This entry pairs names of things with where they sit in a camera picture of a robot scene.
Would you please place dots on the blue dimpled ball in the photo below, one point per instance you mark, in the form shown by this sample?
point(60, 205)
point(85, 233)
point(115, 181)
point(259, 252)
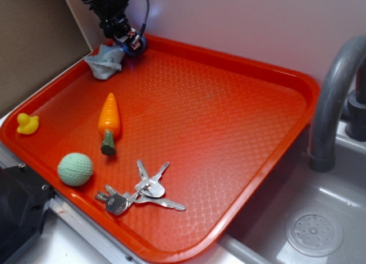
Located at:
point(138, 48)

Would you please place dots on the green dimpled ball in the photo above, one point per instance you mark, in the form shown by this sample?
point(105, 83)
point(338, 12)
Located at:
point(75, 169)

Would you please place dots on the yellow rubber duck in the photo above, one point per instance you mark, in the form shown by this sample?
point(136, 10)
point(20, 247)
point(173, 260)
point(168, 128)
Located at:
point(26, 124)

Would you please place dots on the red plastic tray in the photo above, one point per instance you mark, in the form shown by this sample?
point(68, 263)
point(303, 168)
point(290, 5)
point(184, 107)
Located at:
point(222, 123)

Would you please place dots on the grey sink basin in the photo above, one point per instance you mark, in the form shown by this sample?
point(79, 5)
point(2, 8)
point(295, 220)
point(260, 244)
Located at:
point(257, 234)

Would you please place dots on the orange toy carrot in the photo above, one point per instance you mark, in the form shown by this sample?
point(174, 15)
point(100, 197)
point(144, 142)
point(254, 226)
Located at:
point(109, 125)

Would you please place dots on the grey sink faucet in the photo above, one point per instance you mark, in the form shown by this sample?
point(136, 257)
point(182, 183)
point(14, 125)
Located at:
point(340, 80)

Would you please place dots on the dark faucet handle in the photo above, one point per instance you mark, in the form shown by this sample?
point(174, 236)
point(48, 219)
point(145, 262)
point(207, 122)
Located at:
point(355, 128)

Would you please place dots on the light green crumpled cloth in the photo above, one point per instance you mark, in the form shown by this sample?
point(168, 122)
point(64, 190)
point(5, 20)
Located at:
point(107, 62)

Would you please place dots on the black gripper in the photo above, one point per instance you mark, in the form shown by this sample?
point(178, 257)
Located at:
point(119, 30)

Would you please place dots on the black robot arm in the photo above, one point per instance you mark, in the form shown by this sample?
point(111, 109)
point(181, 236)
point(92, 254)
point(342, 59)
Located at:
point(114, 8)

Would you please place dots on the silver key bunch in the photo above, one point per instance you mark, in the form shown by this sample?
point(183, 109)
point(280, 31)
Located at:
point(148, 190)

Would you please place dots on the round sink drain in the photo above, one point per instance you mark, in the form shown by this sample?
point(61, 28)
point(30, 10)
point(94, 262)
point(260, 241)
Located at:
point(314, 232)

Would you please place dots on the brown cardboard panel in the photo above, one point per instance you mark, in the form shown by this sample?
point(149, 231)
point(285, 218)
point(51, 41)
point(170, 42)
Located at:
point(39, 40)

